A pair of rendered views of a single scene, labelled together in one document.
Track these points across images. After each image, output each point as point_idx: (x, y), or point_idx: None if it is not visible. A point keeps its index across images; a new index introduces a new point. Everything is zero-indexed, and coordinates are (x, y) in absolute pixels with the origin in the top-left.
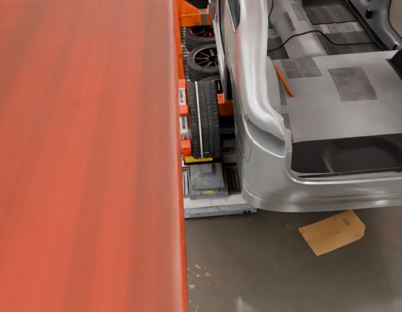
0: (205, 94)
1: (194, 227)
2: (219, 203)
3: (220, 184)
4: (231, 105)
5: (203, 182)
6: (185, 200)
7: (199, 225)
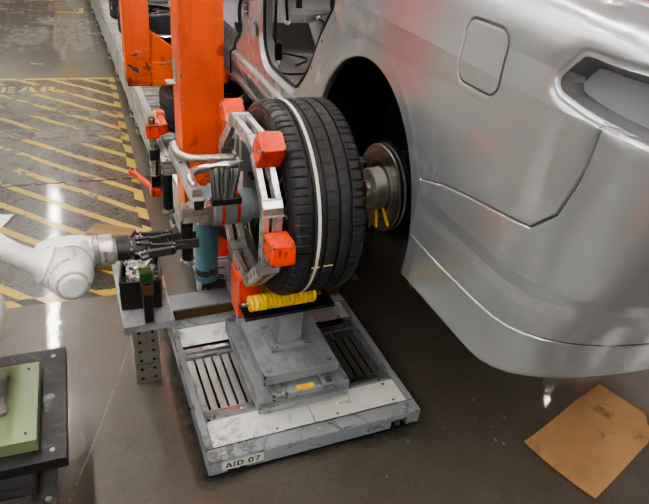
0: (317, 113)
1: (285, 484)
2: (332, 413)
3: (330, 362)
4: None
5: (287, 363)
6: (245, 417)
7: (296, 477)
